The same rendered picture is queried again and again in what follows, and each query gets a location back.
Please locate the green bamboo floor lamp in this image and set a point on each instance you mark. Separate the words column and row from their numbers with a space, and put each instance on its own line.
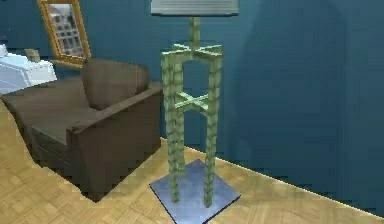
column 193, row 100

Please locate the brown armchair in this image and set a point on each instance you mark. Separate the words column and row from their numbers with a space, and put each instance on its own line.
column 110, row 120

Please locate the gold framed picture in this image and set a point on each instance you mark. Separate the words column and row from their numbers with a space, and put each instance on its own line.
column 66, row 33

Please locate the small brown box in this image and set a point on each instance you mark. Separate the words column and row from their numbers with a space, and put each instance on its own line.
column 32, row 55

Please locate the white cabinet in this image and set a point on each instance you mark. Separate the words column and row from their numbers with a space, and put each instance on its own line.
column 20, row 71

